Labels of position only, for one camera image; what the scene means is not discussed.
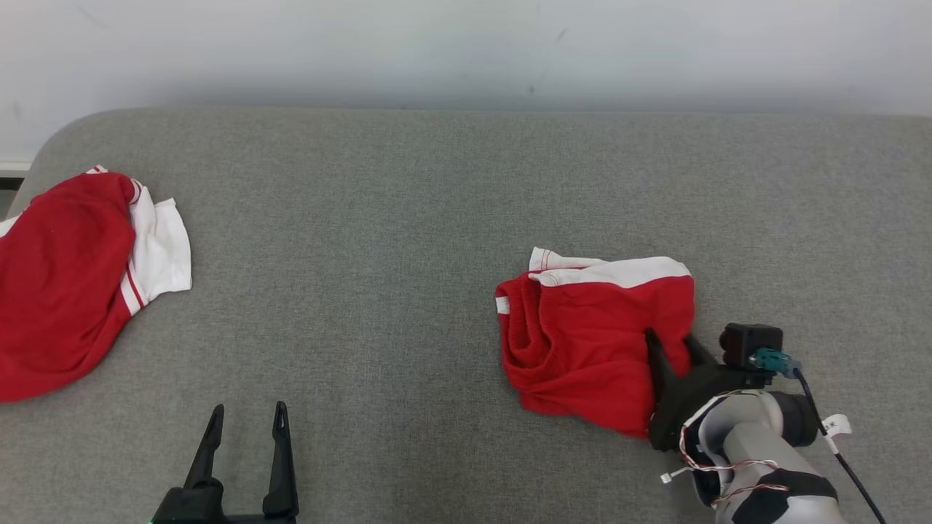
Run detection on black white wall baseboard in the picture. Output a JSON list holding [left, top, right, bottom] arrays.
[[0, 158, 34, 192]]

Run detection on red Bulls basketball jersey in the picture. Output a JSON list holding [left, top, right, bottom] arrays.
[[0, 165, 193, 403], [495, 247, 696, 440]]

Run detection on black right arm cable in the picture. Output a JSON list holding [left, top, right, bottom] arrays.
[[792, 370, 888, 524]]

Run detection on teal right cable connector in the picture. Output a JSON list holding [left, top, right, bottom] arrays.
[[750, 347, 803, 380]]

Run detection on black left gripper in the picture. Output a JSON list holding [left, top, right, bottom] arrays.
[[150, 400, 300, 524]]

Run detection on thin red white wires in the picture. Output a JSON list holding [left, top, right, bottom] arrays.
[[659, 393, 791, 508]]

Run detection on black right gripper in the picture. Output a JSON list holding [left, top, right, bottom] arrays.
[[644, 328, 775, 453]]

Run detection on white cable label tag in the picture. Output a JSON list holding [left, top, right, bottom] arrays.
[[821, 413, 853, 456]]

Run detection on grey fabric sofa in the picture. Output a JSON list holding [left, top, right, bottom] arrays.
[[0, 108, 932, 524]]

